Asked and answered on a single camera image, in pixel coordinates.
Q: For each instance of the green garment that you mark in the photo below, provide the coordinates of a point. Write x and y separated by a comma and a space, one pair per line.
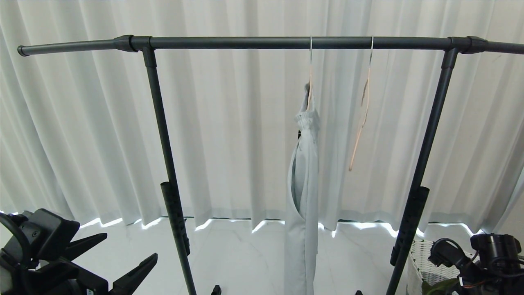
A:
440, 287

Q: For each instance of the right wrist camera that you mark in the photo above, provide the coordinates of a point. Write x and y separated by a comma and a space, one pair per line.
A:
442, 256

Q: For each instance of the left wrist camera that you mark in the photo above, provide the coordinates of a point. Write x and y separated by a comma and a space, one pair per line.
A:
49, 233

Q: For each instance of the pale grey shorts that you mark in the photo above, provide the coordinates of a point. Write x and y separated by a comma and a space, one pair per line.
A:
305, 184

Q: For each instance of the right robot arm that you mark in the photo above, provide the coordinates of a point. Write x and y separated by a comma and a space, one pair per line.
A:
497, 250

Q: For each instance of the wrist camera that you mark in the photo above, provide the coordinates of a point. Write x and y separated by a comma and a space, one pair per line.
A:
49, 233
442, 256

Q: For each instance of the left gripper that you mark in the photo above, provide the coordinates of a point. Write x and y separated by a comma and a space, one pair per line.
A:
61, 282

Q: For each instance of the white curtain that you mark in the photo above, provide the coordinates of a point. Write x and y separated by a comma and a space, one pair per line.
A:
102, 123

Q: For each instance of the black clothes rack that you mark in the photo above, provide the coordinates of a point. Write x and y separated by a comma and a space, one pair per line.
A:
286, 42

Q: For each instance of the pink clothes hanger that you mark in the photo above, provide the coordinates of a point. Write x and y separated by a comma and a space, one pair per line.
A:
365, 98
310, 82

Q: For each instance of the white laundry basket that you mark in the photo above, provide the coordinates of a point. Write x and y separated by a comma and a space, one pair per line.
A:
421, 262

